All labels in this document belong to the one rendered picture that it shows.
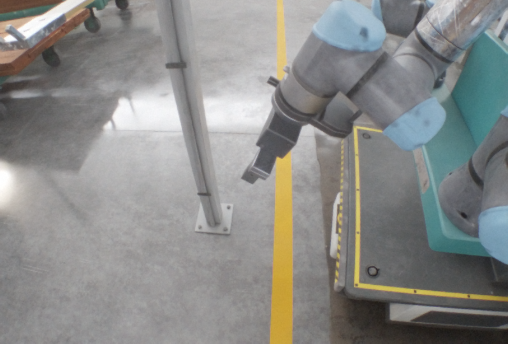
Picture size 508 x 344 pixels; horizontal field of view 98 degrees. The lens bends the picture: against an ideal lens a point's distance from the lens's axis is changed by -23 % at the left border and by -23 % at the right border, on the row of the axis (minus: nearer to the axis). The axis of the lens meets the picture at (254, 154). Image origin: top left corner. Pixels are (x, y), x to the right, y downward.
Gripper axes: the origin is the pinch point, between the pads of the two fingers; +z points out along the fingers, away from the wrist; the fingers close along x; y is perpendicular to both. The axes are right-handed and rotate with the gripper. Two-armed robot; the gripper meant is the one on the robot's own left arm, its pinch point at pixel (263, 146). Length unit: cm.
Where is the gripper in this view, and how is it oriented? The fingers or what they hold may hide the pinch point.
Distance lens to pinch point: 53.9
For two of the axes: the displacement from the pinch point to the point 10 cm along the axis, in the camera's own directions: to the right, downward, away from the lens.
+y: -8.8, -4.6, -1.0
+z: -3.3, 4.5, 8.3
